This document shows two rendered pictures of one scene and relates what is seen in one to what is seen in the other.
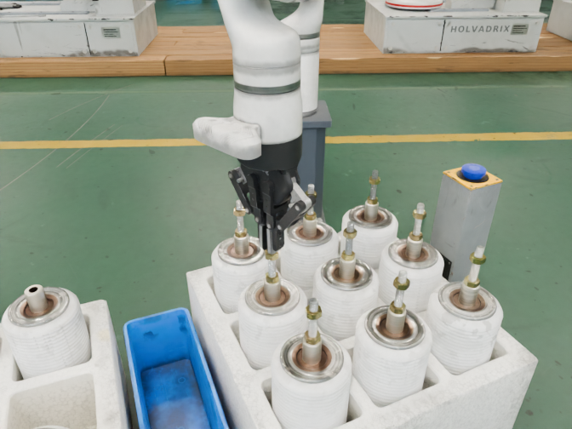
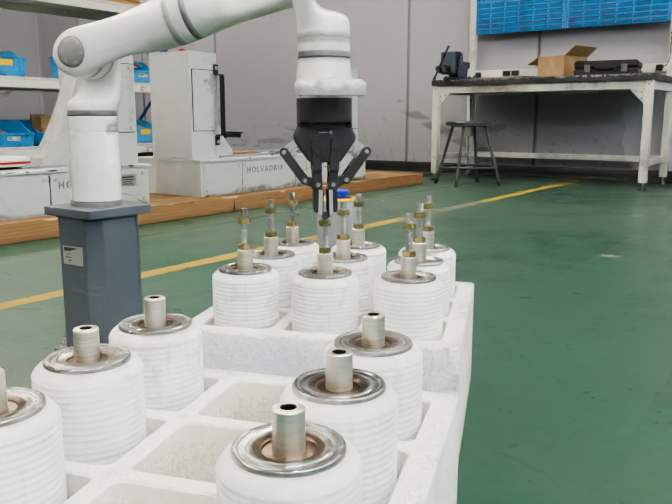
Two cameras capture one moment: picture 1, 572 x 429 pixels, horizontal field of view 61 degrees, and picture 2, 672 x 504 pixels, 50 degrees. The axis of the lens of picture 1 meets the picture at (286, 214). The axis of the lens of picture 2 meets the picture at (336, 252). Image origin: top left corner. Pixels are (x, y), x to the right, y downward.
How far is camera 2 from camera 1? 0.83 m
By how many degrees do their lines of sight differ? 52
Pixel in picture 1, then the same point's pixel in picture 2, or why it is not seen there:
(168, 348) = not seen: hidden behind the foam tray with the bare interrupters
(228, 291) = (258, 307)
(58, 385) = (218, 402)
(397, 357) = (443, 268)
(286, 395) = (420, 300)
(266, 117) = (346, 74)
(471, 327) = (448, 254)
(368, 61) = not seen: outside the picture
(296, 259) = (282, 273)
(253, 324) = (336, 289)
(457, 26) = (64, 182)
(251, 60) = (336, 30)
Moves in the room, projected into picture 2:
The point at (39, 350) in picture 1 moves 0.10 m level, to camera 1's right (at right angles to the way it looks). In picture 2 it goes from (194, 359) to (261, 337)
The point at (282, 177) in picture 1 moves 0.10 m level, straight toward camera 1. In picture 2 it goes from (348, 130) to (412, 131)
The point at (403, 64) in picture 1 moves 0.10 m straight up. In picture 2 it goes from (16, 231) to (14, 205)
